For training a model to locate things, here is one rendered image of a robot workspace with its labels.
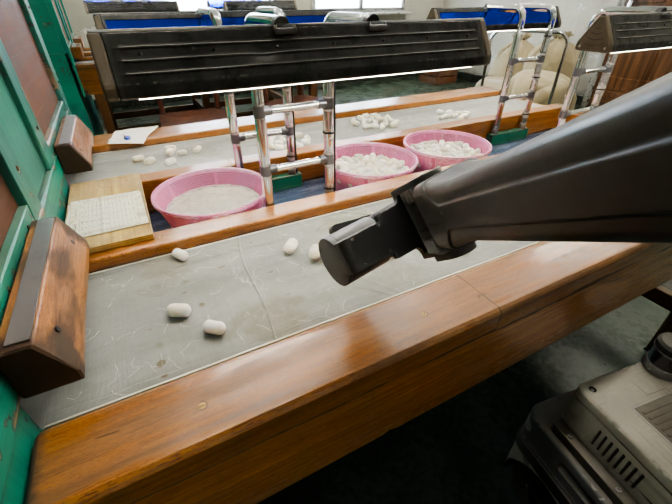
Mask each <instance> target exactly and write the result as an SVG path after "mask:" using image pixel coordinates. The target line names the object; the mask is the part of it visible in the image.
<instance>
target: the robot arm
mask: <svg viewBox="0 0 672 504"><path fill-rule="evenodd" d="M390 193H391V195H392V197H393V200H394V202H392V203H391V204H389V205H387V206H385V207H384V208H382V209H380V210H379V211H377V212H375V213H373V214H369V215H366V216H362V217H360V218H356V219H353V220H349V221H345V222H342V223H338V224H334V225H333V226H331V227H330V228H329V234H330V235H328V236H326V237H324V238H322V239H321V240H320V241H319V244H318V248H319V253H320V256H321V259H322V262H323V264H324V266H325V268H326V269H327V271H328V273H329V274H330V275H331V277H332V278H333V279H334V280H335V281H336V282H337V283H338V284H340V285H341V286H347V285H349V284H350V283H352V282H354V281H356V280H357V279H359V278H361V277H362V276H364V275H366V274H368V273H369V272H371V271H373V270H374V269H376V268H378V267H379V266H381V265H383V264H385V263H386V262H388V261H389V260H390V258H391V257H394V259H398V258H400V257H402V256H404V255H406V254H407V253H409V252H411V251H412V250H414V249H417V250H418V251H419V252H420V253H421V254H422V256H423V258H424V259H427V258H432V257H435V259H436V261H437V262H440V261H446V260H451V259H455V258H458V257H461V256H463V255H465V254H467V253H469V252H471V251H472V250H474V249H475V248H476V247H477V245H476V242H475V241H477V240H481V241H552V242H623V243H672V72H670V73H668V74H666V75H664V76H662V77H660V78H658V79H656V80H654V81H652V82H650V83H647V84H645V85H643V86H641V87H639V88H637V89H635V90H633V91H631V92H629V93H627V94H624V95H622V96H620V97H618V98H616V99H614V100H612V101H610V102H608V103H606V104H604V105H602V106H599V107H597V108H595V109H593V110H591V111H589V112H587V113H585V114H583V115H581V116H579V117H576V118H574V119H572V120H570V121H568V122H566V123H564V124H562V125H560V126H558V127H556V128H553V129H551V130H549V131H547V132H545V133H543V134H541V135H539V136H537V137H535V138H533V139H530V140H528V141H526V142H524V143H522V144H520V145H518V146H516V147H514V148H512V149H510V150H508V151H505V152H503V153H501V154H499V155H497V156H495V157H493V158H489V159H484V160H478V159H467V160H464V161H462V162H460V163H458V164H455V165H453V166H451V167H449V168H446V169H444V170H443V171H442V170H441V168H440V166H437V167H436V168H434V169H432V170H430V171H428V172H426V173H424V174H420V176H418V177H417V178H415V179H413V180H411V181H409V182H408V183H406V184H404V185H402V186H401V187H398V188H397V189H395V190H394V191H392V192H390Z"/></svg>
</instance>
